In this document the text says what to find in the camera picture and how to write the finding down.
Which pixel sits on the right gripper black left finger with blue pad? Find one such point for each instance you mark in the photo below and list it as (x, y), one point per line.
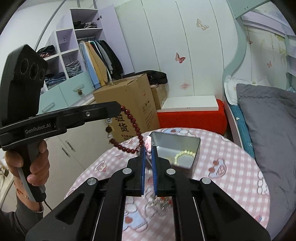
(96, 209)

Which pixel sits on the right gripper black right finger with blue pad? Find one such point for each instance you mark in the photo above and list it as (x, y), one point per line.
(201, 209)

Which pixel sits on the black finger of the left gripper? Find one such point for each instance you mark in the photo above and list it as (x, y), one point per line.
(102, 111)

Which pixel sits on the silver chain jewelry pile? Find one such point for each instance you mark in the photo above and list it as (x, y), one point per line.
(155, 206)

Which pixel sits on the grey metal tin box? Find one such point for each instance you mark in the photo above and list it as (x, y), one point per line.
(180, 150)

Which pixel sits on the person's dark sleeve forearm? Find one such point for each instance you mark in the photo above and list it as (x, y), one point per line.
(16, 224)

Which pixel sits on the person's left hand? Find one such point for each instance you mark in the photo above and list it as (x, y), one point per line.
(39, 174)

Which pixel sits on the large cardboard box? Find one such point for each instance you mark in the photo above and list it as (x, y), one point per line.
(135, 94)

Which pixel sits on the hanging clothes row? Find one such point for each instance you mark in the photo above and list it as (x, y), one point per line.
(102, 64)

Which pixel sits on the teal drawer cabinet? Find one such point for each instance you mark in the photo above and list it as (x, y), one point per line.
(66, 94)

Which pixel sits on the purple shelf wardrobe unit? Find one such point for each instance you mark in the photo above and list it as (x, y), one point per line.
(82, 25)

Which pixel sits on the small cardboard box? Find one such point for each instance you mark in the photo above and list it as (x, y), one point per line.
(159, 94)

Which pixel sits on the teal bed sheet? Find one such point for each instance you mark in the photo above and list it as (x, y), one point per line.
(243, 130)

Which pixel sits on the red storage bench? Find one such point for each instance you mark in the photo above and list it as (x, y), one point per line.
(213, 121)

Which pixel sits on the white board on bench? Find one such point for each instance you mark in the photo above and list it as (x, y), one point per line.
(190, 103)

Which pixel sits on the white wardrobe doors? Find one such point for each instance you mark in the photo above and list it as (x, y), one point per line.
(182, 39)

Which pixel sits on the grey duvet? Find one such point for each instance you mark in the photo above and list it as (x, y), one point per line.
(269, 114)

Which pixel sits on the white pillow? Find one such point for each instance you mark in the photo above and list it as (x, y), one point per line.
(230, 86)

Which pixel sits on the teal bunk bed frame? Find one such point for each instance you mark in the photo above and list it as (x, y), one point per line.
(237, 10)

